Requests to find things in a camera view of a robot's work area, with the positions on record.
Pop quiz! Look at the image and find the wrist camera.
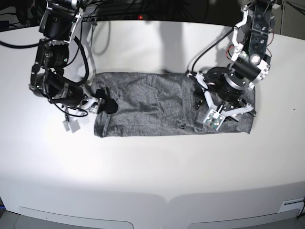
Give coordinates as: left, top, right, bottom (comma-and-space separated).
63, 119, 81, 133
203, 108, 225, 131

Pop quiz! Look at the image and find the grey long-sleeve T-shirt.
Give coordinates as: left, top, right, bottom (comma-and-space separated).
89, 71, 257, 138

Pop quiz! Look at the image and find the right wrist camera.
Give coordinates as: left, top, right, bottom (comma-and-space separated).
63, 119, 81, 133

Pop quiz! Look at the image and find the black power strip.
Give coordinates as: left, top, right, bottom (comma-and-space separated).
88, 13, 167, 21

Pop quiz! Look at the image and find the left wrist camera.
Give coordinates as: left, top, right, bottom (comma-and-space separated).
203, 108, 225, 131

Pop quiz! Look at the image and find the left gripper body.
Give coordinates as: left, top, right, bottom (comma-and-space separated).
204, 68, 250, 107

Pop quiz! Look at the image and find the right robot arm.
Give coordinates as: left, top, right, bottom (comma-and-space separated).
29, 0, 118, 118

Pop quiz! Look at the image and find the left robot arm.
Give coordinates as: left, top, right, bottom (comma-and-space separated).
186, 0, 275, 121

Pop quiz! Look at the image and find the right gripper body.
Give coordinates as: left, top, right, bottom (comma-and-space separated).
47, 83, 90, 115

